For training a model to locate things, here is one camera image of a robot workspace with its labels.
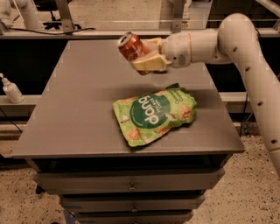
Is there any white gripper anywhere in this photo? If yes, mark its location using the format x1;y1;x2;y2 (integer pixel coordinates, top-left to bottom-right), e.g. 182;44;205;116
130;33;192;72

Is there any red coke can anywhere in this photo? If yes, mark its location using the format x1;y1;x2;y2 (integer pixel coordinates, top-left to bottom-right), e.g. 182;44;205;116
116;31;149;63

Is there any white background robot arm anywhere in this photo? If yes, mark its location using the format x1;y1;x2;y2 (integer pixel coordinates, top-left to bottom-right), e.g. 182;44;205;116
0;0;43;30

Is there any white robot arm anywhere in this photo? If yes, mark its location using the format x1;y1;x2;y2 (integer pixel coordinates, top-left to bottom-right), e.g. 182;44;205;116
131;13;280;176

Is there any green snack chip bag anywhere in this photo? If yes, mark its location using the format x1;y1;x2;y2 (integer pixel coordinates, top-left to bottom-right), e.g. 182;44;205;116
113;83;197;147

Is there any grey drawer cabinet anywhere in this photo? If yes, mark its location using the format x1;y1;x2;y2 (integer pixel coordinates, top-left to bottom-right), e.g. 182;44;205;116
14;40;243;224

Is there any black office chair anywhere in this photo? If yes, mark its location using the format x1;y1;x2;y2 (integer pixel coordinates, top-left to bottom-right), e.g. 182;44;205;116
34;0;81;32

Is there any white pump bottle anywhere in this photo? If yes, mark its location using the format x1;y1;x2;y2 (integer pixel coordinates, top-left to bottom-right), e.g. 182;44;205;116
0;73;24;104

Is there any grey metal rail frame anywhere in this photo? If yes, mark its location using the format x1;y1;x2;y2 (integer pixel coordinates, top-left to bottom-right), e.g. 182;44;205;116
1;0;279;39

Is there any black cable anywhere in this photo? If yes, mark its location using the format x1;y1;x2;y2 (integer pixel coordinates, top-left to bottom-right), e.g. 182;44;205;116
0;20;96;36

